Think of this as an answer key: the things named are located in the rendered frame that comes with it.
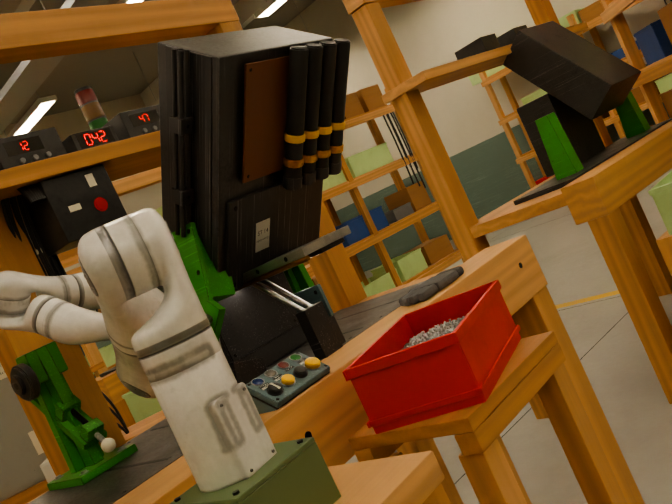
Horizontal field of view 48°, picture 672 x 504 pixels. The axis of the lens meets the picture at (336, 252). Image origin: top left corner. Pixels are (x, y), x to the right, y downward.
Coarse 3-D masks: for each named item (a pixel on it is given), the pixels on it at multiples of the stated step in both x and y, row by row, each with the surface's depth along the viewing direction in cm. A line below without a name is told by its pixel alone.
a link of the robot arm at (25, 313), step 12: (0, 300) 133; (24, 300) 135; (36, 300) 132; (48, 300) 132; (0, 312) 133; (12, 312) 134; (24, 312) 136; (36, 312) 130; (0, 324) 134; (12, 324) 133; (24, 324) 132
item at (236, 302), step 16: (256, 288) 185; (288, 288) 193; (224, 304) 177; (240, 304) 180; (256, 304) 184; (272, 304) 187; (224, 320) 176; (240, 320) 179; (256, 320) 182; (272, 320) 186; (288, 320) 189; (224, 336) 174; (240, 336) 177; (256, 336) 181; (272, 336) 184; (288, 336) 188; (304, 336) 192; (224, 352) 173; (240, 352) 176; (256, 352) 180; (272, 352) 183; (288, 352) 187
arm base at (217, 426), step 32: (160, 352) 85; (192, 352) 86; (160, 384) 86; (192, 384) 85; (224, 384) 87; (192, 416) 85; (224, 416) 86; (256, 416) 90; (192, 448) 86; (224, 448) 86; (256, 448) 88; (224, 480) 86
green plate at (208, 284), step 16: (192, 224) 156; (176, 240) 160; (192, 240) 156; (192, 256) 156; (208, 256) 158; (192, 272) 157; (208, 272) 157; (224, 272) 160; (208, 288) 154; (224, 288) 158
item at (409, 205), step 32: (352, 96) 796; (352, 160) 766; (384, 160) 793; (416, 160) 816; (352, 192) 752; (416, 192) 820; (352, 224) 744; (384, 224) 769; (416, 224) 865; (352, 256) 785; (384, 256) 753; (416, 256) 792; (448, 256) 816; (384, 288) 746
